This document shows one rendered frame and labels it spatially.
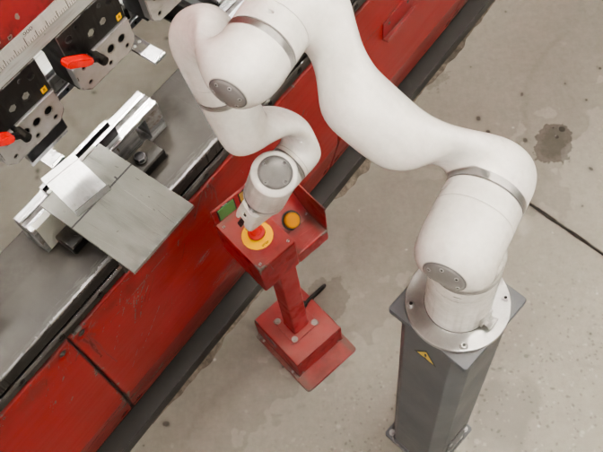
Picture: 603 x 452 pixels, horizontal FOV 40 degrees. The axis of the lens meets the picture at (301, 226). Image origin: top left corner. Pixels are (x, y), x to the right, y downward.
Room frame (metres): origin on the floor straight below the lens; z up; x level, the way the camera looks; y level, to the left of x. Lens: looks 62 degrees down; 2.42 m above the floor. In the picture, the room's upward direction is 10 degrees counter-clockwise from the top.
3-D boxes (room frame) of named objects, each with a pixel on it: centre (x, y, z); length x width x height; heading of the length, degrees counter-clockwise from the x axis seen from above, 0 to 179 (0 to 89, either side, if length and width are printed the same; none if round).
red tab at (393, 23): (1.57, -0.38, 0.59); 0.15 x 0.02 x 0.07; 134
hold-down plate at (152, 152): (0.96, 0.39, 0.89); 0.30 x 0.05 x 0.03; 134
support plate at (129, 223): (0.87, 0.36, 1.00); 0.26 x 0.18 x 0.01; 44
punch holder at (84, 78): (1.09, 0.34, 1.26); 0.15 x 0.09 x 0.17; 134
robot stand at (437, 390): (0.53, -0.25, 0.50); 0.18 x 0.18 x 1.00; 38
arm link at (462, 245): (0.50, -0.23, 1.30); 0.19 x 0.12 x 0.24; 142
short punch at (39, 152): (0.97, 0.46, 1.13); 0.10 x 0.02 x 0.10; 134
